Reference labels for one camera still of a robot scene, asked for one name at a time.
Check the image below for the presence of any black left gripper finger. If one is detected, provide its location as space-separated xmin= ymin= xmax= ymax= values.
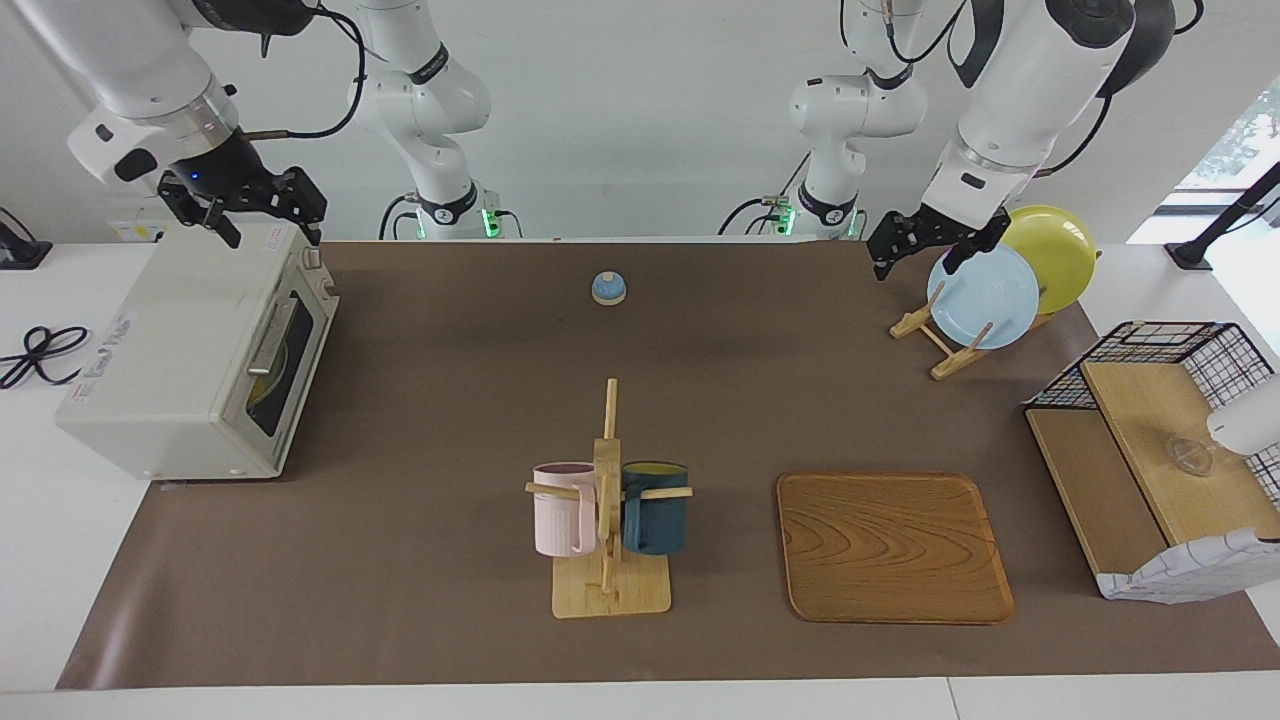
xmin=866 ymin=212 xmax=927 ymax=282
xmin=942 ymin=212 xmax=1011 ymax=276

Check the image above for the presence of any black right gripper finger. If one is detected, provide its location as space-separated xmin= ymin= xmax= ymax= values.
xmin=158 ymin=172 xmax=243 ymax=249
xmin=264 ymin=167 xmax=328 ymax=246

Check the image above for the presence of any white toaster oven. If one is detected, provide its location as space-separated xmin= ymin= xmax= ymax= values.
xmin=55 ymin=222 xmax=341 ymax=483

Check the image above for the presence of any light blue plate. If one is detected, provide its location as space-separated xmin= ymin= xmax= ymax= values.
xmin=926 ymin=243 xmax=1041 ymax=351

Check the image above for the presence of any yellow plate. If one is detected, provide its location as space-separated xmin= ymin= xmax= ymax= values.
xmin=1000 ymin=205 xmax=1099 ymax=316

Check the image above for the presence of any wooden plate rack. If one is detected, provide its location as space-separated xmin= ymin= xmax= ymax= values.
xmin=889 ymin=280 xmax=1061 ymax=382

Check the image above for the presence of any black table clamp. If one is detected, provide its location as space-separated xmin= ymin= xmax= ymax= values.
xmin=0 ymin=207 xmax=53 ymax=271

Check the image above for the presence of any wide light wooden shelf board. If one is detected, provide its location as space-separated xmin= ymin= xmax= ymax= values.
xmin=1080 ymin=358 xmax=1280 ymax=548

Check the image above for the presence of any black angled stand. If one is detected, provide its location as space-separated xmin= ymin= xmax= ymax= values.
xmin=1165 ymin=160 xmax=1280 ymax=271

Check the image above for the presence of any narrow light wooden shelf board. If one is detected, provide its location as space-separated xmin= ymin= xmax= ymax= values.
xmin=1025 ymin=407 xmax=1171 ymax=581

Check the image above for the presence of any brown table mat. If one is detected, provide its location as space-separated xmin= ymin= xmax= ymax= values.
xmin=55 ymin=240 xmax=1280 ymax=691

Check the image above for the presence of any window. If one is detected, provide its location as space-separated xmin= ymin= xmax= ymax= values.
xmin=1175 ymin=80 xmax=1280 ymax=193

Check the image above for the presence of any clear glass cup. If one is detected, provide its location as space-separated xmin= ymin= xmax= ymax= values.
xmin=1165 ymin=435 xmax=1216 ymax=478

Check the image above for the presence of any wooden serving tray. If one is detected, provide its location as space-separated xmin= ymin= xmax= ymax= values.
xmin=776 ymin=471 xmax=1016 ymax=626

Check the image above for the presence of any white rounded device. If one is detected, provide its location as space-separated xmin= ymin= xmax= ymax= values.
xmin=1206 ymin=375 xmax=1280 ymax=458

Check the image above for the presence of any dark blue mug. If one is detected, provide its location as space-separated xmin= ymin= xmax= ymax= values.
xmin=621 ymin=460 xmax=691 ymax=557

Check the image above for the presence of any white checkered cloth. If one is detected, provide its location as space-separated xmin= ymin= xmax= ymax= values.
xmin=1095 ymin=527 xmax=1280 ymax=605

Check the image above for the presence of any pink mug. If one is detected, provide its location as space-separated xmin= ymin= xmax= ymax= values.
xmin=531 ymin=461 xmax=598 ymax=558

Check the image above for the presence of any wooden mug tree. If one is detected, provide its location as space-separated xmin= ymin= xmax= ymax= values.
xmin=525 ymin=377 xmax=694 ymax=619

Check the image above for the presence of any black base cable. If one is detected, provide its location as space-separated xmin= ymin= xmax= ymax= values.
xmin=720 ymin=150 xmax=813 ymax=238
xmin=377 ymin=193 xmax=421 ymax=241

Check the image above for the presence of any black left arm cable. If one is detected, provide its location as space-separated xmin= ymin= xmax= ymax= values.
xmin=1035 ymin=90 xmax=1119 ymax=181

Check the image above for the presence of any black wire basket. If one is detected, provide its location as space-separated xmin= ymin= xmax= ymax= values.
xmin=1025 ymin=320 xmax=1280 ymax=506

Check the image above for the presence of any coiled black cable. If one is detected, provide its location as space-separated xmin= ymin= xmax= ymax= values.
xmin=0 ymin=325 xmax=93 ymax=391

